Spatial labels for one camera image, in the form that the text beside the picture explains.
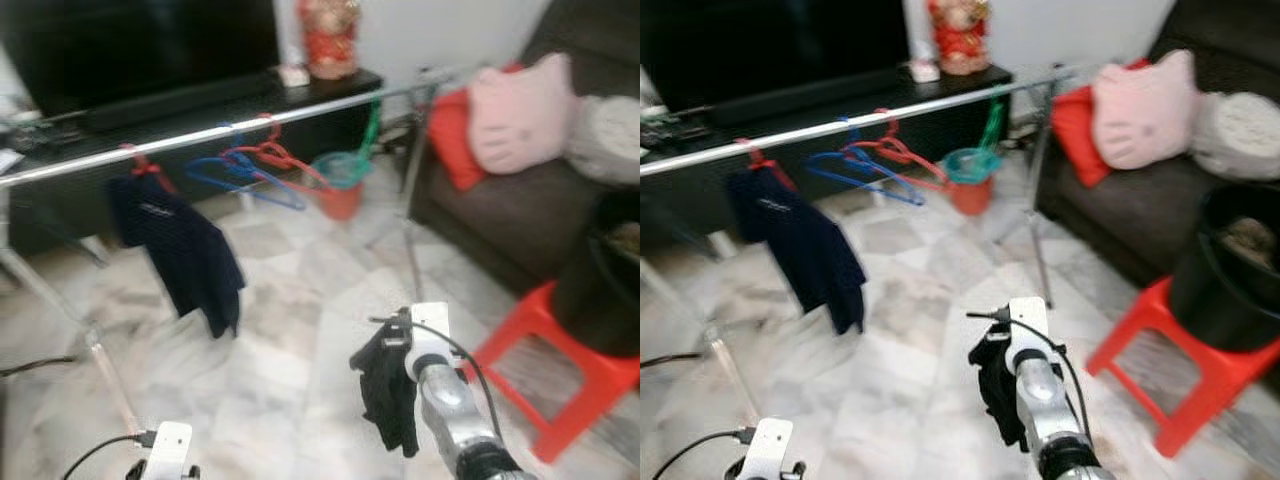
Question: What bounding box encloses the red bin with teal liner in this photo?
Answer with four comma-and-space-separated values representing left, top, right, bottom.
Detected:
940, 146, 1002, 217
307, 150, 374, 222

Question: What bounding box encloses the blue plastic hanger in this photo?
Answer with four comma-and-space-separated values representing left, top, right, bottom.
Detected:
803, 116, 928, 209
184, 122, 309, 214

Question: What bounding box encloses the navy blue garment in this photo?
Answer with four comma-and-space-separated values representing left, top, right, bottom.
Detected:
106, 168, 248, 340
724, 163, 870, 337

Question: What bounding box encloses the green plastic hanger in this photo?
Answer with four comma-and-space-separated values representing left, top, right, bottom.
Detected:
354, 95, 385, 163
977, 90, 1007, 153

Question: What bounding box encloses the silver metal clothes rack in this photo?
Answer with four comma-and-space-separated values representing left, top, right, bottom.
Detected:
0, 64, 473, 438
640, 58, 1103, 429

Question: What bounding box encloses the brown garment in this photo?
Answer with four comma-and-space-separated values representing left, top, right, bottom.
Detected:
603, 220, 641, 258
1218, 214, 1280, 268

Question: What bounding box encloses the red robed figurine statue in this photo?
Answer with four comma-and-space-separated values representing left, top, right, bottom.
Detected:
925, 0, 992, 77
296, 0, 362, 82

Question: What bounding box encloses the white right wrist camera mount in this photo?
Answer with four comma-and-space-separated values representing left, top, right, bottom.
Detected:
407, 301, 452, 376
1004, 296, 1052, 369

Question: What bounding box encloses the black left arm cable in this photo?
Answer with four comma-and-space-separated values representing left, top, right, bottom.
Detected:
62, 430, 157, 480
650, 428, 758, 480

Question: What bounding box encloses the dark grey fabric sofa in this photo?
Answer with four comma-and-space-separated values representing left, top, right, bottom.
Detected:
1033, 0, 1280, 293
408, 0, 641, 298

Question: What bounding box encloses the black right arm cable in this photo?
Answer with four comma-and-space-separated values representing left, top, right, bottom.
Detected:
368, 314, 493, 419
964, 309, 1093, 419

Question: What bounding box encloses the red plastic stool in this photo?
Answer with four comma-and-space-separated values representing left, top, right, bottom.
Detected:
468, 279, 641, 465
1084, 274, 1280, 460

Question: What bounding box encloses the red plastic hanger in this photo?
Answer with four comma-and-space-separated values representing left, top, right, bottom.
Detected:
738, 137, 798, 192
118, 142, 178, 197
843, 107, 953, 192
222, 112, 337, 194

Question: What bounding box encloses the red cushion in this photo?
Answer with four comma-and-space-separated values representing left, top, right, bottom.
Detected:
427, 62, 528, 194
1049, 57, 1153, 190

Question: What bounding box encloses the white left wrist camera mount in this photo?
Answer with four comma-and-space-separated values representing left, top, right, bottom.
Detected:
739, 417, 797, 480
144, 420, 194, 480

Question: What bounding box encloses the grey round plush toy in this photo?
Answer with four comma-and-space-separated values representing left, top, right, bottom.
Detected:
563, 94, 641, 189
1188, 89, 1280, 182

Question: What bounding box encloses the black television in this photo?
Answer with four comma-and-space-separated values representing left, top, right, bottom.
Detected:
640, 0, 907, 113
0, 0, 282, 119

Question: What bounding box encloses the black plastic bucket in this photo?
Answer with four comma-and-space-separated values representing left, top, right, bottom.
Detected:
1167, 181, 1280, 354
549, 187, 641, 360

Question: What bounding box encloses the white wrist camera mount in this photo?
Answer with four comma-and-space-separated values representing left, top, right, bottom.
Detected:
407, 301, 452, 376
1004, 296, 1052, 369
144, 420, 194, 480
739, 417, 797, 480

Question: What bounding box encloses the black soundbar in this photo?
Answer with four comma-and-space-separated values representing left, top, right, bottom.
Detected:
78, 72, 288, 133
713, 68, 914, 128

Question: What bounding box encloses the black TV cabinet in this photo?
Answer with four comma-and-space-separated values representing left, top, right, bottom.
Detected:
0, 66, 387, 259
640, 62, 1014, 253

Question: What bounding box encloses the pink cat face cushion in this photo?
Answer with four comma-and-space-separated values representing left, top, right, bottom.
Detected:
1089, 47, 1202, 172
466, 51, 580, 177

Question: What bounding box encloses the black garment with white label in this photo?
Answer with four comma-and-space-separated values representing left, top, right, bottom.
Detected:
966, 333, 1033, 454
348, 322, 422, 460

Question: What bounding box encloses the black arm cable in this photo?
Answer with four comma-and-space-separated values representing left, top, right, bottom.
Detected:
964, 309, 1093, 419
62, 430, 157, 480
650, 428, 758, 480
368, 314, 493, 419

